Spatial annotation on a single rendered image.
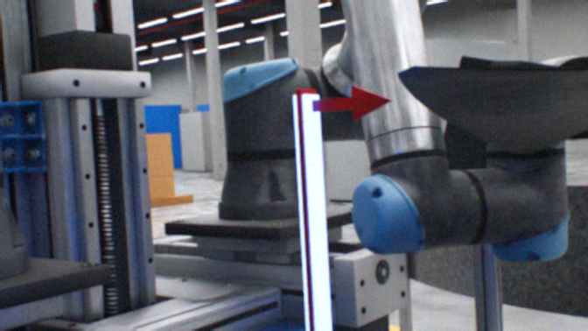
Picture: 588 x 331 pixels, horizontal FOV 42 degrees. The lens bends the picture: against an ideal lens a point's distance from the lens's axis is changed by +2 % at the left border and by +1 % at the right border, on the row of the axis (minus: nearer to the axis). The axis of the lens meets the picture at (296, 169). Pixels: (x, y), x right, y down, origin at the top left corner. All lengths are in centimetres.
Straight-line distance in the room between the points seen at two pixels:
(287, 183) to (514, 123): 59
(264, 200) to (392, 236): 42
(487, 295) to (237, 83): 45
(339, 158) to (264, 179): 1051
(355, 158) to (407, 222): 1065
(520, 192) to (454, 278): 204
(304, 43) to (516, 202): 658
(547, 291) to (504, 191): 179
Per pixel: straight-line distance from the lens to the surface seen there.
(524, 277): 257
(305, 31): 731
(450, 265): 279
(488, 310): 105
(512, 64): 59
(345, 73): 110
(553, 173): 78
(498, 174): 76
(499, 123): 53
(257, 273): 109
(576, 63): 70
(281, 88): 109
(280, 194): 108
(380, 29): 74
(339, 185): 1163
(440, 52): 1031
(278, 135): 109
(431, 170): 71
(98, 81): 99
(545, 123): 55
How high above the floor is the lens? 116
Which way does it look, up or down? 3 degrees down
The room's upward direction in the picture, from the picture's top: 3 degrees counter-clockwise
